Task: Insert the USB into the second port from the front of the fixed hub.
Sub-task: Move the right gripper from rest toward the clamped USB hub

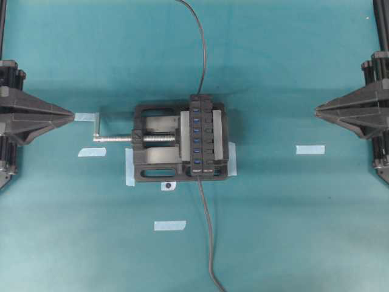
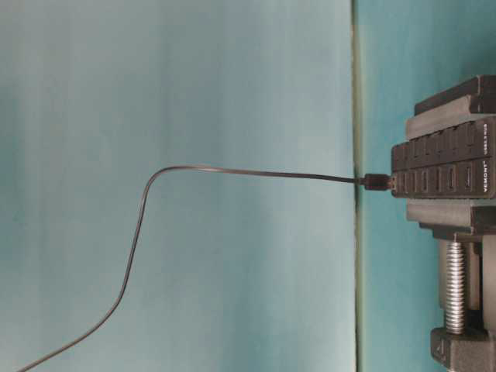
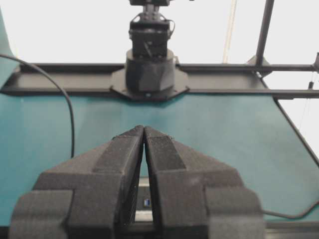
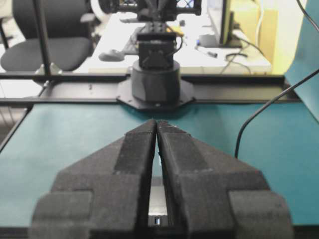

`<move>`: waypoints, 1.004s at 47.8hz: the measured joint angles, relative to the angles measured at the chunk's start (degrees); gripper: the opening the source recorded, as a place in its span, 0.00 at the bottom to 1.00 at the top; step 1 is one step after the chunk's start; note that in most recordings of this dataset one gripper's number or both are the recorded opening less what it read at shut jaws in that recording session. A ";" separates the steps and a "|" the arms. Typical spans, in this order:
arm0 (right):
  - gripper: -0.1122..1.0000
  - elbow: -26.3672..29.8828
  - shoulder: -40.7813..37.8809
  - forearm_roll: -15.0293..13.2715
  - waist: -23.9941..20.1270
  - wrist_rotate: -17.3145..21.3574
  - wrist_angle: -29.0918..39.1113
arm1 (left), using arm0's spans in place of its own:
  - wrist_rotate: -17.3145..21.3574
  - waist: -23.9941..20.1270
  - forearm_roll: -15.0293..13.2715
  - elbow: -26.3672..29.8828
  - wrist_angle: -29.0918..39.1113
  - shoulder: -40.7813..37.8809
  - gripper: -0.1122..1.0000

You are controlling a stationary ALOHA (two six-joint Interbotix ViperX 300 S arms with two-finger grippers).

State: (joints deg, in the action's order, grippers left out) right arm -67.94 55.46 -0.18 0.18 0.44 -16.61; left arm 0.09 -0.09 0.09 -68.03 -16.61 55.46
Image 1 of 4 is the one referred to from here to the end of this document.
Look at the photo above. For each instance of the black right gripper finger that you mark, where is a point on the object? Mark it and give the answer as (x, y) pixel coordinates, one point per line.
(365, 127)
(361, 102)

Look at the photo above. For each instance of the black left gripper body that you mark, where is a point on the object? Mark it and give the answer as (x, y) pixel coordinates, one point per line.
(12, 77)

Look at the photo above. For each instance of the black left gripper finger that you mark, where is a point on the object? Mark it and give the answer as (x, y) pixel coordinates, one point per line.
(23, 132)
(17, 101)

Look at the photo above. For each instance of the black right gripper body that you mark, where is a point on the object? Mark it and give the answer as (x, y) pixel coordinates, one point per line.
(374, 70)

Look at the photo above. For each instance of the black multi-port USB hub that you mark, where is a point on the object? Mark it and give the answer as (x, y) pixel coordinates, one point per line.
(201, 135)

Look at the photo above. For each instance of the blue tape strip top left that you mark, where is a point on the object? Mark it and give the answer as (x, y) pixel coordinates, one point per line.
(84, 117)

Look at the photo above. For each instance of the blue tape strip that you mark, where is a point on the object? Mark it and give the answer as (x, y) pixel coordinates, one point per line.
(84, 117)
(310, 149)
(176, 225)
(92, 152)

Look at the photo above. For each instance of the blue tape strip right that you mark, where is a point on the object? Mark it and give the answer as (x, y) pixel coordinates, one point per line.
(310, 149)

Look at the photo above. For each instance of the blue tape vise left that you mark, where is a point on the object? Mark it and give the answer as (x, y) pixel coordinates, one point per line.
(129, 168)

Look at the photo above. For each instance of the blue tape vise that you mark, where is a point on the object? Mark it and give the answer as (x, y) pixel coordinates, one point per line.
(129, 168)
(232, 168)

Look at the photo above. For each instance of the blue tape vise right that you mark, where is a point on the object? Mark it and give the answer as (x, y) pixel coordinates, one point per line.
(232, 168)

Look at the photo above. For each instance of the black bench vise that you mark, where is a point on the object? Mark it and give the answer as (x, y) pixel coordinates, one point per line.
(160, 140)

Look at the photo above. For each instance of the white sticker with dark dot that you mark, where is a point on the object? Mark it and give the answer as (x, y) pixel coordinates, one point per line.
(168, 186)

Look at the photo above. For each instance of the blue tape strip bottom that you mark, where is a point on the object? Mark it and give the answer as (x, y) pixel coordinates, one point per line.
(176, 225)

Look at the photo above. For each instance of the black frame rail right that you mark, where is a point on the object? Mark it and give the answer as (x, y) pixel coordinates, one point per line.
(381, 16)

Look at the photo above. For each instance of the black frame rail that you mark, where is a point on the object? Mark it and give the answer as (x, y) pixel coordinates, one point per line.
(3, 7)
(381, 16)

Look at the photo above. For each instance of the black frame rail left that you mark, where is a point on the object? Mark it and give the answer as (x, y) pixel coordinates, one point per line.
(3, 7)

